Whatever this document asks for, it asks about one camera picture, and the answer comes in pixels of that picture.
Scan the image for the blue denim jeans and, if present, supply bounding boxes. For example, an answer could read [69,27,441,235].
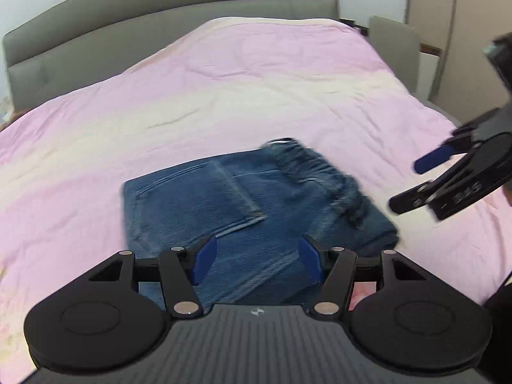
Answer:
[122,139,398,308]

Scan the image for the grey upholstered chair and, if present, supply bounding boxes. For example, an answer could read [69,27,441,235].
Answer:
[367,16,461,126]

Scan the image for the beige wardrobe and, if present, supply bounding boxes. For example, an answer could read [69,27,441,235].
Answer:
[408,0,511,121]

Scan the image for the pink floral bed duvet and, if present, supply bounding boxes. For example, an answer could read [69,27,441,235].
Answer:
[1,17,511,383]

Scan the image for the grey upholstered headboard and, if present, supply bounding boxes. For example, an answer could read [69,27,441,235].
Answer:
[2,0,339,111]

